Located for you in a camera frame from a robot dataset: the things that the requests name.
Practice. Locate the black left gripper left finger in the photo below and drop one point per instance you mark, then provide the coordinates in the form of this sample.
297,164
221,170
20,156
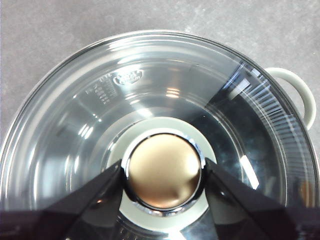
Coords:
75,207

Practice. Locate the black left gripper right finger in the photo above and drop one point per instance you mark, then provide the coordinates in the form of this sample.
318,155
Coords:
250,212

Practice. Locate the glass lid with green knob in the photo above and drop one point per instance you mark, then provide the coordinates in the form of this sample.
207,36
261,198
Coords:
160,100

